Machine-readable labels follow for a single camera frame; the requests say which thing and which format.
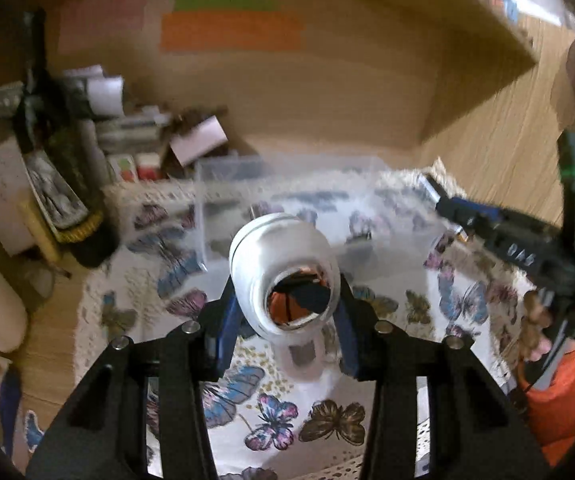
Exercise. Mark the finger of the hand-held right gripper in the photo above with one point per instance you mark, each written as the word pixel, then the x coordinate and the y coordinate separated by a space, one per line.
pixel 467 208
pixel 472 235

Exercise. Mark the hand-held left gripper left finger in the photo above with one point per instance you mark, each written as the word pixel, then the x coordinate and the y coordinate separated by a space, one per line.
pixel 226 334

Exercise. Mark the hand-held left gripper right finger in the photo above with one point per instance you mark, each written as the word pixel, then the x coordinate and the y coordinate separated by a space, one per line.
pixel 346 346

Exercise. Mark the white ceramic mug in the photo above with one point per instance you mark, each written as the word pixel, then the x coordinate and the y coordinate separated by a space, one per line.
pixel 287 245

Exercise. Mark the clear plastic container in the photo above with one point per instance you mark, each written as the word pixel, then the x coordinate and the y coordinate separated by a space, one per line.
pixel 317 180

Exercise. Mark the person's right hand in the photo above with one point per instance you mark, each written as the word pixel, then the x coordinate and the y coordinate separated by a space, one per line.
pixel 535 320

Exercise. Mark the butterfly printed tablecloth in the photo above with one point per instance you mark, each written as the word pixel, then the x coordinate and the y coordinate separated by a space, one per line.
pixel 277 420

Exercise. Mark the small red white box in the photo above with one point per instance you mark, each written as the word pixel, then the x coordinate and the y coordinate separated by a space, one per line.
pixel 135 167

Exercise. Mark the small open cardboard box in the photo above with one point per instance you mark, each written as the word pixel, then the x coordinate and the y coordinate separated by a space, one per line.
pixel 197 140

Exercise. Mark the dark glass bottle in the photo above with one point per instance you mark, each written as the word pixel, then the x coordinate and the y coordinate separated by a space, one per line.
pixel 67 170

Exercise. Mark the blue pen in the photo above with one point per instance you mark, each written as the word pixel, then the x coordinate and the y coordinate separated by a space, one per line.
pixel 8 410

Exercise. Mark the stack of books and papers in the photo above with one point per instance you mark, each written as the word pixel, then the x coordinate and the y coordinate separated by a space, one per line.
pixel 122 125

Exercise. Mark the wooden shelf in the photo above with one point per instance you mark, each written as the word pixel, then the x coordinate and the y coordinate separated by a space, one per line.
pixel 317 10

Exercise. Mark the white speckled box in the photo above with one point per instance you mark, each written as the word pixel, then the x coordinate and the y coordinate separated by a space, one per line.
pixel 0 195

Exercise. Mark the orange paper sheet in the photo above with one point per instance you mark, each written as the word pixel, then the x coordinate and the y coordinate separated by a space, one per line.
pixel 231 31

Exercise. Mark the green paper sheet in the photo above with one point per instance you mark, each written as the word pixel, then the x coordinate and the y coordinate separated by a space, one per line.
pixel 225 1

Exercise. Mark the pink paper sheet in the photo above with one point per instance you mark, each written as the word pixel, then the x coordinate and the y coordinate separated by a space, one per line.
pixel 101 20

